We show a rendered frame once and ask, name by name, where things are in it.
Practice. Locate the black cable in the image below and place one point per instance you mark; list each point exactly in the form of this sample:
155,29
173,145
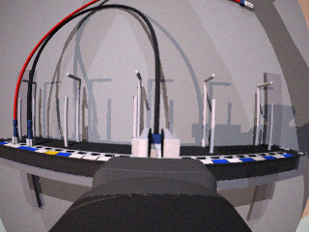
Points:
156,58

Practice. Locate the red cable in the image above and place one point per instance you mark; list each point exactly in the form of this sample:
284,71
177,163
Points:
32,53

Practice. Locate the white cable plug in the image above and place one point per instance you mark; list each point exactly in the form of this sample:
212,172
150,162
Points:
155,146
246,4

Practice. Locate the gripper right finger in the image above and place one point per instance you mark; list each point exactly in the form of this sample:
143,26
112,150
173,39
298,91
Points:
170,147

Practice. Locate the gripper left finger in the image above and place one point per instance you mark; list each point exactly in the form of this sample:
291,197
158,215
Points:
141,145

